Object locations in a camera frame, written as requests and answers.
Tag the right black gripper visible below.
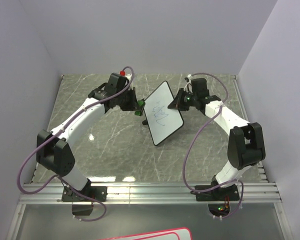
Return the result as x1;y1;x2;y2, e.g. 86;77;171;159
168;88;198;112

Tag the green whiteboard eraser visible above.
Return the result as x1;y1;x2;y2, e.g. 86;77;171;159
134;100;145;117

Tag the small white whiteboard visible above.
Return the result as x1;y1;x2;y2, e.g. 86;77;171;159
144;81;185;146

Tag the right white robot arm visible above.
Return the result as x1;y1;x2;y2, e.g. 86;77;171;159
168;74;266;200

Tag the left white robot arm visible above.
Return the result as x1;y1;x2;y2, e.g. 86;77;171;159
36;71;143;201

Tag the pink bordered white board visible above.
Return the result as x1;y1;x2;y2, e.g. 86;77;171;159
105;227;193;240

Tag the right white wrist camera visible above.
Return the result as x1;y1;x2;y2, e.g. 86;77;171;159
183;74;193;93

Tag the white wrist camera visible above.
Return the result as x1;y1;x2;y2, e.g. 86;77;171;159
119;70;132;85
183;74;193;93

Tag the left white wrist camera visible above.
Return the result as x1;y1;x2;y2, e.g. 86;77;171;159
119;70;132;85

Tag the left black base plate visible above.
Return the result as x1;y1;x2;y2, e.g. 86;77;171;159
61;186;108;202

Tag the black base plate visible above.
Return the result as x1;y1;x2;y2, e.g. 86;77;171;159
61;186;108;202
190;184;240;202

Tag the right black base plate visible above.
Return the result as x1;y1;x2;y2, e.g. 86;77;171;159
190;184;240;202

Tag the aluminium mounting rail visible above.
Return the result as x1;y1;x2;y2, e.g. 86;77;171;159
18;182;282;205

